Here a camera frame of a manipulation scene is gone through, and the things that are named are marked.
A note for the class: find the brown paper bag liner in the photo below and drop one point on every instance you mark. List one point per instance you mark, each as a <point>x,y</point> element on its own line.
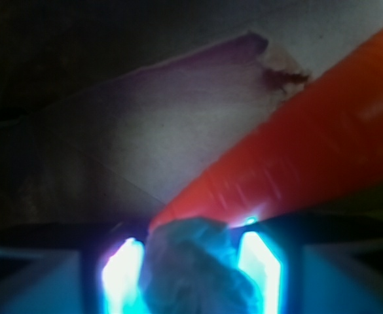
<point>110,108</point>

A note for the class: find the orange toy carrot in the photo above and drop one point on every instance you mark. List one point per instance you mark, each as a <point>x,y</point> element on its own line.
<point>323,143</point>

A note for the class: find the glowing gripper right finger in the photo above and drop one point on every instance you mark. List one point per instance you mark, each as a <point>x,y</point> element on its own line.
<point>272,260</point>

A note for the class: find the white paper ball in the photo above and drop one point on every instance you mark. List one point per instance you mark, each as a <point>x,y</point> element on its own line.
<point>191,266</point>

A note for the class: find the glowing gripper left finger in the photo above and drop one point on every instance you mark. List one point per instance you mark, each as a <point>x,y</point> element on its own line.
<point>110,268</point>

